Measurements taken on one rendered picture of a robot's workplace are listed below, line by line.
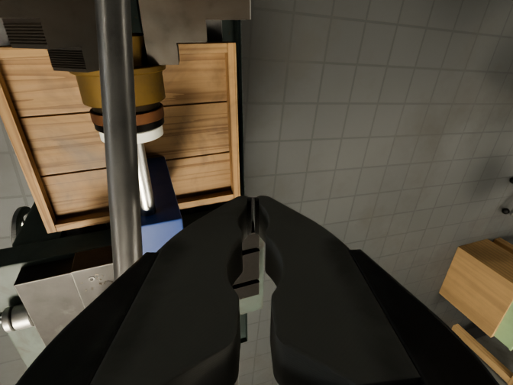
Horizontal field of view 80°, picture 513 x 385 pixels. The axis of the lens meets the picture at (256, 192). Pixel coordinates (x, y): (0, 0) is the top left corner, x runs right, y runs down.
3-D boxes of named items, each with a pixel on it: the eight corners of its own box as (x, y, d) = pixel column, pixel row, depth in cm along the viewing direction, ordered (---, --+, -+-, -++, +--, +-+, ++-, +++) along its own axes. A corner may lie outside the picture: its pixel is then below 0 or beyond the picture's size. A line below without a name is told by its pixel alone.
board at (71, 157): (-16, 46, 44) (-28, 47, 40) (229, 41, 55) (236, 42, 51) (51, 221, 58) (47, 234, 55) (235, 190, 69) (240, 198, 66)
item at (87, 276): (74, 252, 51) (69, 273, 47) (138, 239, 54) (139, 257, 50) (104, 333, 61) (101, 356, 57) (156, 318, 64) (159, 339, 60)
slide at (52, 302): (20, 267, 54) (12, 285, 50) (252, 219, 67) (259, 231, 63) (53, 335, 63) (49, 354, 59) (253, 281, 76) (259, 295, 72)
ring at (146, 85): (49, 35, 25) (79, 142, 30) (165, 34, 28) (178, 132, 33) (67, 32, 33) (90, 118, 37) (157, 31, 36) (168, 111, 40)
